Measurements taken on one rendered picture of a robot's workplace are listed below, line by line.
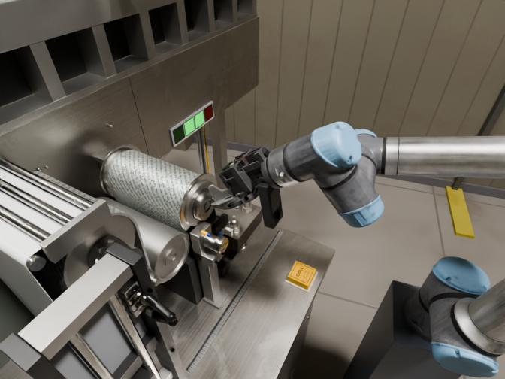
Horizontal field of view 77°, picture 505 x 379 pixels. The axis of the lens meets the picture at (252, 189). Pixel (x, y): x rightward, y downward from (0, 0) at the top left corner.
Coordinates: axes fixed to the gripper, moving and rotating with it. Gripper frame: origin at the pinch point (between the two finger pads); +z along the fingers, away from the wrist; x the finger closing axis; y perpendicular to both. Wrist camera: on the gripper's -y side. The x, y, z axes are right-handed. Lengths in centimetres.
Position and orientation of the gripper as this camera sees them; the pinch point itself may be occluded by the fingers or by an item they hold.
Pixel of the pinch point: (222, 200)
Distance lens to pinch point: 75.5
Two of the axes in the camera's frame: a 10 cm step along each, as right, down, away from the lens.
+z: -6.7, 2.4, 7.1
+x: -4.9, 5.7, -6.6
